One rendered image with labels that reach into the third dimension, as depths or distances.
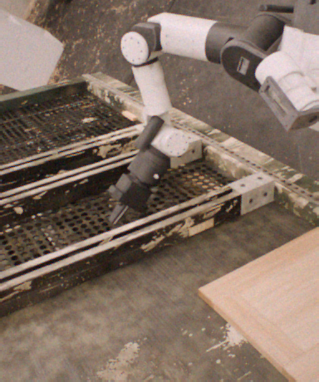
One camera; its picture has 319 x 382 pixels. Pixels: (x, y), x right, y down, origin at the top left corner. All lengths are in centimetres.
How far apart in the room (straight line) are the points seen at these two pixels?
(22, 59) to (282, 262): 394
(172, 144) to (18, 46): 365
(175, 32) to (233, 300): 59
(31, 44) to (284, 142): 291
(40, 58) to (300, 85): 418
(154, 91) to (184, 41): 19
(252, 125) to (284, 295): 174
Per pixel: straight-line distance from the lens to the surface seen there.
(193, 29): 105
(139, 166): 122
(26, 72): 484
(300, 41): 89
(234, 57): 98
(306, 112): 74
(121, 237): 117
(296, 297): 108
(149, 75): 118
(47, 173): 156
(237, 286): 108
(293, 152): 250
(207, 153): 161
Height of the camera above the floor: 202
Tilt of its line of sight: 40 degrees down
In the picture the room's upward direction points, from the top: 72 degrees counter-clockwise
